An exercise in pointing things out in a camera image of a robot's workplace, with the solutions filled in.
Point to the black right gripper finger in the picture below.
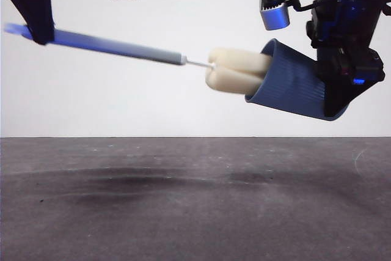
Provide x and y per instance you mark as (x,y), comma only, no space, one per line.
(339,93)

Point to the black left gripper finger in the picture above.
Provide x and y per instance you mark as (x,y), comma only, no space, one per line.
(30,4)

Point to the blue ribbed plastic cup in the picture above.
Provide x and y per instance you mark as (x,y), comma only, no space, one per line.
(290,83)

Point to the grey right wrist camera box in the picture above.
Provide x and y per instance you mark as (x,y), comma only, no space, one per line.
(276,18)

